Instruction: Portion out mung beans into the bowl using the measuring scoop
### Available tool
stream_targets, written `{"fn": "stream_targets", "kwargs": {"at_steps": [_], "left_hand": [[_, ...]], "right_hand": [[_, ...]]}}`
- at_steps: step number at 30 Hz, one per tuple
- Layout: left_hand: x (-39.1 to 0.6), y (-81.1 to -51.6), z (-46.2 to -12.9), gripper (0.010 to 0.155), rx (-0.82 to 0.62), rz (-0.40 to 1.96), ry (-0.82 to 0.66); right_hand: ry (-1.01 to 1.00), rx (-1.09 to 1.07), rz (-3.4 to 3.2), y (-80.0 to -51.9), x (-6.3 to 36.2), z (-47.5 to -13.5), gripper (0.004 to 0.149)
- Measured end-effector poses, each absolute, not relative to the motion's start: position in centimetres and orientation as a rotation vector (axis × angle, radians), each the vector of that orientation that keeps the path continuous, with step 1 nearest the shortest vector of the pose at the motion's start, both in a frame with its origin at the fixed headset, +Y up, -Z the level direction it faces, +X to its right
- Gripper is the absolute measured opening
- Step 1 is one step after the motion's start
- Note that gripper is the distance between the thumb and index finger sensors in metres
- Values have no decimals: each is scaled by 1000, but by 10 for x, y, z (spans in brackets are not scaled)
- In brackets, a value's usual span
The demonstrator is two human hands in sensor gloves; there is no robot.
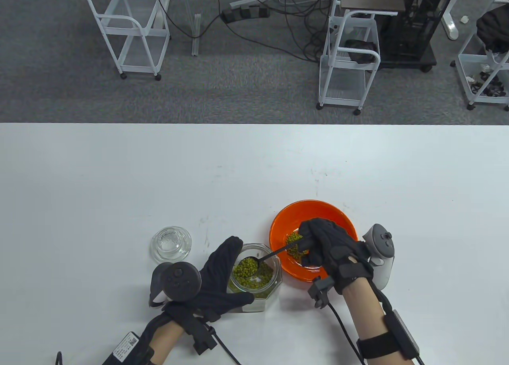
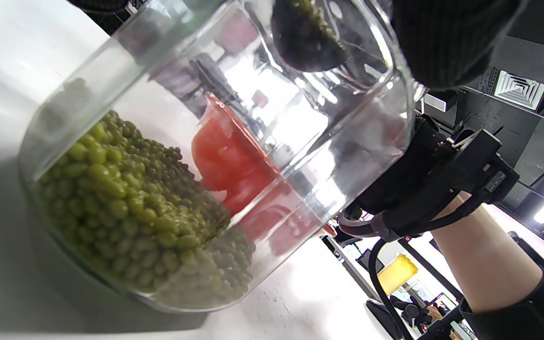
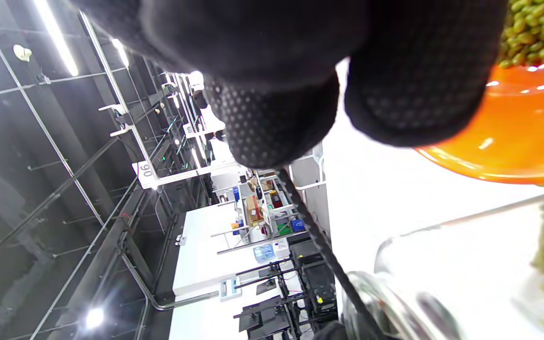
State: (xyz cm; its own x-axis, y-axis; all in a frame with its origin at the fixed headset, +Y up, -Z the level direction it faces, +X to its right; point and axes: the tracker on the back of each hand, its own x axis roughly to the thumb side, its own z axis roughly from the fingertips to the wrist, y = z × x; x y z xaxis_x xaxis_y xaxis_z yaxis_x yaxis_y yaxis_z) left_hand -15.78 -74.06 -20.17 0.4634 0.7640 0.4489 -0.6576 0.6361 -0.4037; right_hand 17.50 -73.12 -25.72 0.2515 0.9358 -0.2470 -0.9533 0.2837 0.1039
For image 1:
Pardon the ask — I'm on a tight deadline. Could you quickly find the pile of dark scraps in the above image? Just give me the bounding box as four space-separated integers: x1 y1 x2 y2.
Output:
467 70 507 98

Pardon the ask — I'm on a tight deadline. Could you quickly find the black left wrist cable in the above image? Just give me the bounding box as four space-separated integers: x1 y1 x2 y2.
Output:
211 327 243 365

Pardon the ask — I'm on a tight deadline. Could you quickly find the black bag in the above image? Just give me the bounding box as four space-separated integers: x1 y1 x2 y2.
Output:
476 3 509 54
344 39 378 65

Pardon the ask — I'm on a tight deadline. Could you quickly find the black forearm strap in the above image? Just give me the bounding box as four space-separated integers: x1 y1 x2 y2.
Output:
356 333 402 359

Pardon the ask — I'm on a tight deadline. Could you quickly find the orange bowl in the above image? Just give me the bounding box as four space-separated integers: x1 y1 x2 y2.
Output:
269 200 358 283

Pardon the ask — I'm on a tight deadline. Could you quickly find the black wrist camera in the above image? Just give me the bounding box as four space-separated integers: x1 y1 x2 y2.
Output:
191 317 218 355
308 277 335 309

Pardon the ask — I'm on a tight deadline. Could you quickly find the black measuring scoop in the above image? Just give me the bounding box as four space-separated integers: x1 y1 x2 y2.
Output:
245 242 303 271

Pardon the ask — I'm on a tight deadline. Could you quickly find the black computer rack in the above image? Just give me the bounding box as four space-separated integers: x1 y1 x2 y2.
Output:
378 0 460 72

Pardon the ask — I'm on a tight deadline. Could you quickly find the person's left hand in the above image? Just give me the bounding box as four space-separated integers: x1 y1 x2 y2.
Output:
161 235 255 330

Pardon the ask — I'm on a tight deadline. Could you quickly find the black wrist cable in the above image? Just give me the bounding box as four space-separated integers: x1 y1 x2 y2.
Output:
211 327 243 365
326 303 366 365

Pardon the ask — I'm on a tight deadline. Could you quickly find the white slim post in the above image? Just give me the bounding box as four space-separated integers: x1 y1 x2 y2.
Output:
191 14 202 57

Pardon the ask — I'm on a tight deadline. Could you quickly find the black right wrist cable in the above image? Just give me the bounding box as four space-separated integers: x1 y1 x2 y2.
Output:
326 303 366 365

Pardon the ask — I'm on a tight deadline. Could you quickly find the person's right hand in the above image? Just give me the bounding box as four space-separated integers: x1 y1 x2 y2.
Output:
298 218 375 295

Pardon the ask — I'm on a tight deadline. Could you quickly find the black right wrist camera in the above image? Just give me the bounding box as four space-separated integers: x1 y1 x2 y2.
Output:
308 277 335 309

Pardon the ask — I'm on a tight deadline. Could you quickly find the pile of green mung beans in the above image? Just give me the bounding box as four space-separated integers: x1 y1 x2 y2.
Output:
232 258 274 292

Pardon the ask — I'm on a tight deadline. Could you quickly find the white desk leg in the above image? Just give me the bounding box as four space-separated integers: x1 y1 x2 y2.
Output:
441 0 468 40

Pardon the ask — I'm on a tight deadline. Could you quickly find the clear glass jar lid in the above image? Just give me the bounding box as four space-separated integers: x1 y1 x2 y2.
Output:
150 226 192 262

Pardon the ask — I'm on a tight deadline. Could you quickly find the clear glass jar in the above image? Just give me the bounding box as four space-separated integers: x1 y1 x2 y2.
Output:
227 244 283 313

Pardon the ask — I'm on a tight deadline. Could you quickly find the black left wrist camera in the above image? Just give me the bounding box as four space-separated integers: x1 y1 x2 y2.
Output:
191 317 218 355

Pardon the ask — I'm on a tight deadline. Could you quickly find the plain black wrist box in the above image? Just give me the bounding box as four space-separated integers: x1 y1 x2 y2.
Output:
384 309 420 359

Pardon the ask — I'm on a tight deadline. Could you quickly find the black right hand controller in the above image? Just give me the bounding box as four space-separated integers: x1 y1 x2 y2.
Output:
362 224 396 290

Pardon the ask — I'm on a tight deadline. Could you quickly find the tangle of black floor cables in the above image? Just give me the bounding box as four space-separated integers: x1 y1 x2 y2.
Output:
153 0 338 62

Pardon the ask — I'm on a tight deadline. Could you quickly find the black power strip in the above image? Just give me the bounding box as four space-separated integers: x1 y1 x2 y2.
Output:
221 6 271 23

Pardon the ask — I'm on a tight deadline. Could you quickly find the black hand controller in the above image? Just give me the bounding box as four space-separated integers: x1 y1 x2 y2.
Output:
362 224 396 290
148 260 202 308

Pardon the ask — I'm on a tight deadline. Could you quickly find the white metal trolley cart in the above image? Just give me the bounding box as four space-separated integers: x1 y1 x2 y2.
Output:
82 0 173 81
317 10 381 115
451 23 509 111

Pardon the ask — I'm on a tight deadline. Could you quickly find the person's left forearm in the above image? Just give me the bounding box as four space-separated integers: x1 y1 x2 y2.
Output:
145 317 191 365

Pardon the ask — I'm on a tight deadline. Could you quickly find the white power strip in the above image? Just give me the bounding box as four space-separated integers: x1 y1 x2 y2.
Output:
230 0 275 10

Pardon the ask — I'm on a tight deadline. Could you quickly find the scooped portion of mung beans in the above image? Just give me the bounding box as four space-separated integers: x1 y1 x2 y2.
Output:
286 230 311 262

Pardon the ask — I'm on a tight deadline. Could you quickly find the black left hand controller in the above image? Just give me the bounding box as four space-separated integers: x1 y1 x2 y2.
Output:
148 260 202 308

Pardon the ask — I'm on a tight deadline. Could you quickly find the black box with white label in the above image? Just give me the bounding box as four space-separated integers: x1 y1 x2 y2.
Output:
101 329 153 365

